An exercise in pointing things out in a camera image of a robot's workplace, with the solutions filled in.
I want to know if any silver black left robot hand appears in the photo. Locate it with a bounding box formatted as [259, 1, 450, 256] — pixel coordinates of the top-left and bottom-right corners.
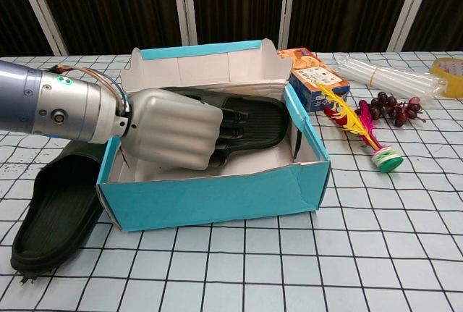
[119, 86, 251, 172]

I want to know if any light blue cardboard shoe box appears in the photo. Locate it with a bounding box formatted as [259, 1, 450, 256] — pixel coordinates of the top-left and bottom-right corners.
[95, 39, 332, 233]

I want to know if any black rubber slipper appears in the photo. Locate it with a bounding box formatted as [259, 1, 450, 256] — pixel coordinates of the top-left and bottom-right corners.
[158, 86, 291, 154]
[10, 140, 109, 284]

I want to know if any orange blue snack box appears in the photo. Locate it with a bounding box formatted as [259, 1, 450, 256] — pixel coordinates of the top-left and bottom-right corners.
[277, 46, 352, 113]

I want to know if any white checkered tablecloth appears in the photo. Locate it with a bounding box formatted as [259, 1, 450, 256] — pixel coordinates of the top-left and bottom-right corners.
[0, 51, 463, 312]

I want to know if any colourful feather shuttlecock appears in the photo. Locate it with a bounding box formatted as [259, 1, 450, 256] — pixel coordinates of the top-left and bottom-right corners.
[317, 82, 404, 175]

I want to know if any dark red artificial grape bunch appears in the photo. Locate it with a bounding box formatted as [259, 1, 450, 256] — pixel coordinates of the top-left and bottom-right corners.
[354, 90, 424, 128]

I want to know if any bundle of clear plastic tubes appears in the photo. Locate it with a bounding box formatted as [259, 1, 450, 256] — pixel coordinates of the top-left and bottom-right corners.
[334, 54, 446, 101]

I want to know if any yellow adhesive tape roll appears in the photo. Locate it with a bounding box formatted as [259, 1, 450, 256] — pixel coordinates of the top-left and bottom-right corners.
[429, 56, 463, 98]

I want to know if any white partition frame post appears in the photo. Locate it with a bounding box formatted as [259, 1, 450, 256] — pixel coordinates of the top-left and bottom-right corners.
[277, 0, 303, 51]
[14, 0, 69, 56]
[171, 0, 199, 47]
[386, 0, 430, 52]

